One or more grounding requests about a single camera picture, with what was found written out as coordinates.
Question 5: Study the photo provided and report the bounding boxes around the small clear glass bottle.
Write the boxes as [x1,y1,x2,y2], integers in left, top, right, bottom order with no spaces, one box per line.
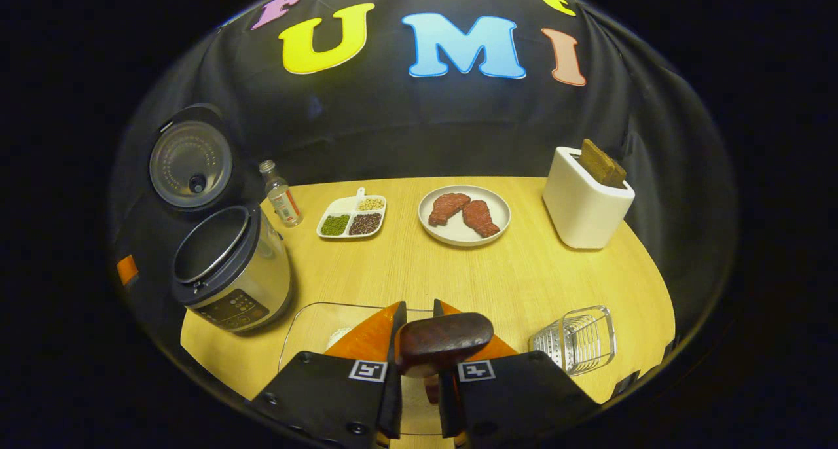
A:
[259,160,304,228]

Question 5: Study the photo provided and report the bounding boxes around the dark wooden spoon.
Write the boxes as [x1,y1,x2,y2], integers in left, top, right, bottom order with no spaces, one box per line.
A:
[395,312,495,404]

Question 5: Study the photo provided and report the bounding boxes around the grey silver rice cooker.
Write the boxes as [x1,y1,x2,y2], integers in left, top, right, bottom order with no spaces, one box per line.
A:
[149,103,293,334]

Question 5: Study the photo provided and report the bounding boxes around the red meat piece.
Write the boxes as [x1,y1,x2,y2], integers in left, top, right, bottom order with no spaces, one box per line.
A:
[428,192,471,227]
[462,200,501,238]

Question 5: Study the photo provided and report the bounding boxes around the white divided bean dish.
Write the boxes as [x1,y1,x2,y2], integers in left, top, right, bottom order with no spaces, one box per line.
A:
[316,187,388,240]

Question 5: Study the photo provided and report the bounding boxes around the brown toast slice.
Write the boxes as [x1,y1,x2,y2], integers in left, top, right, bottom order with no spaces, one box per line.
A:
[601,158,628,189]
[579,139,619,187]

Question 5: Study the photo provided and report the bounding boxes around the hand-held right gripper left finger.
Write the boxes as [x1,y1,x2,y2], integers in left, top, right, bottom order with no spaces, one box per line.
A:
[247,300,407,449]

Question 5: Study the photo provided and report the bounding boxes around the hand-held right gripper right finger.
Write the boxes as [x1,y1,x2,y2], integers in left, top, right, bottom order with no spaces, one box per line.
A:
[433,298,600,449]

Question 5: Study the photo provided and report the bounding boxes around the round white plate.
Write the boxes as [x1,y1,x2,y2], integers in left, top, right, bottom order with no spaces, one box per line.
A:
[418,185,511,248]

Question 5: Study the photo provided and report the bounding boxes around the white toaster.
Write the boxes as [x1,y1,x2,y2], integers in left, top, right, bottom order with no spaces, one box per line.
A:
[543,146,636,250]

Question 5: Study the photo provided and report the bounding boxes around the clear rice container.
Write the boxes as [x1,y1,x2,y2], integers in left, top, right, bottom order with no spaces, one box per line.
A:
[278,302,459,437]

